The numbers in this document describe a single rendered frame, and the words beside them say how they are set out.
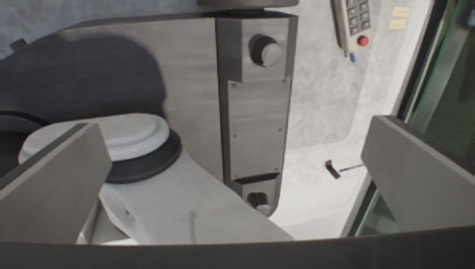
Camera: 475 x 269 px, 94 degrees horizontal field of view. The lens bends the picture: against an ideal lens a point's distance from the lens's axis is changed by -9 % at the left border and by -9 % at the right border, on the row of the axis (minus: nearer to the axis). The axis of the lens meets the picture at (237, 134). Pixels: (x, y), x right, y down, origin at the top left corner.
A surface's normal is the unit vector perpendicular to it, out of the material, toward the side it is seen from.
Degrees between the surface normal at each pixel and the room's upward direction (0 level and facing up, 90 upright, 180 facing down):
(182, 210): 90
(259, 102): 0
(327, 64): 0
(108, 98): 0
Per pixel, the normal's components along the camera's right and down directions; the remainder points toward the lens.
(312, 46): 0.23, 0.51
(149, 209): -0.01, -0.85
